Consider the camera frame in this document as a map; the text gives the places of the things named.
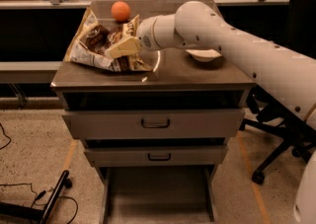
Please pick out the middle drawer with handle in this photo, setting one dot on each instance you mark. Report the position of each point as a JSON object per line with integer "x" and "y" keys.
{"x": 154, "y": 124}

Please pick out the bottom drawer with handle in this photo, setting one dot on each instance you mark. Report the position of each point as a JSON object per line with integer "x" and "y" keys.
{"x": 156, "y": 156}

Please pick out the brown chip bag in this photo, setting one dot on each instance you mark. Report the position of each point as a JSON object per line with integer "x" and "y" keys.
{"x": 92, "y": 39}

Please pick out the grey side bench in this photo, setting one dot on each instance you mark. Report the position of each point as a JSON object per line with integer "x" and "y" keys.
{"x": 28, "y": 72}

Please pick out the drawer with handle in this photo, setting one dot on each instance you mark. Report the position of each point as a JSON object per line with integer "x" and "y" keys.
{"x": 156, "y": 156}
{"x": 154, "y": 124}

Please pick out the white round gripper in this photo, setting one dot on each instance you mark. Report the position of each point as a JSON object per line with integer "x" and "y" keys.
{"x": 145, "y": 34}

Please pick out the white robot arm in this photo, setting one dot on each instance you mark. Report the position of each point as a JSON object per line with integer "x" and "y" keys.
{"x": 288, "y": 76}

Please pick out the white paper bowl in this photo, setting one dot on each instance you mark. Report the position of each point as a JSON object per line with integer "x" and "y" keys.
{"x": 203, "y": 55}

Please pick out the black office chair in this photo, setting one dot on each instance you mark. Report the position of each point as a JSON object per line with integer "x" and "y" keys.
{"x": 271, "y": 117}

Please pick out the orange ball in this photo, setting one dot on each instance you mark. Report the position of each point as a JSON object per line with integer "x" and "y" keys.
{"x": 120, "y": 11}

